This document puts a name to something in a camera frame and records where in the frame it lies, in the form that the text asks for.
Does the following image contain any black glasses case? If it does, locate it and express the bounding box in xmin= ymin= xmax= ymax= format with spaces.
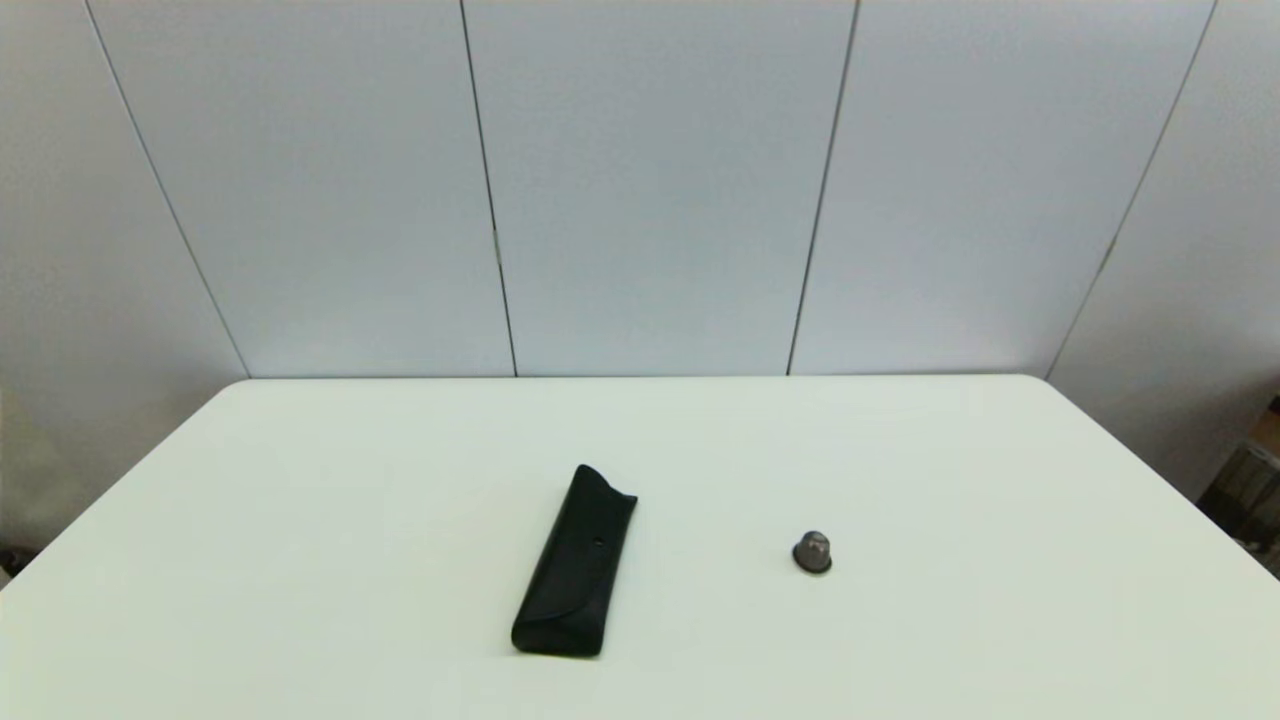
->
xmin=511 ymin=463 xmax=639 ymax=659

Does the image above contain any grey coffee capsule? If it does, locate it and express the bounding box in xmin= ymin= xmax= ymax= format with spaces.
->
xmin=792 ymin=531 xmax=834 ymax=576

